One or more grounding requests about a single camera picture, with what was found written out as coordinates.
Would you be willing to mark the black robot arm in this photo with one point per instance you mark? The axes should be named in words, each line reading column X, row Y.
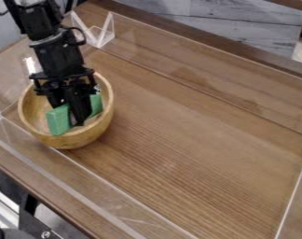
column 42, row 14

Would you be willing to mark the brown wooden bowl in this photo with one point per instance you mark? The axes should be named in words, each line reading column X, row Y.
column 32, row 107

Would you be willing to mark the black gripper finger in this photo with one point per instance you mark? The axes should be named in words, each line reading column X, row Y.
column 55, row 97
column 78, row 100

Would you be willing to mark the green rectangular block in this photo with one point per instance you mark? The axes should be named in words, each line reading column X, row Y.
column 59, row 116

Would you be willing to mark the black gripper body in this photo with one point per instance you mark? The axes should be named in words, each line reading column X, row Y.
column 56, row 48

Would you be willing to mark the clear acrylic corner bracket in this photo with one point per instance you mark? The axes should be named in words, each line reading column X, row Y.
column 98, row 36

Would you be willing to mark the black table leg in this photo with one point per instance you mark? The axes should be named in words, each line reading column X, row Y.
column 27, row 209

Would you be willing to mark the clear acrylic tray wall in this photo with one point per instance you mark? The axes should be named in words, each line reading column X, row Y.
column 199, row 161

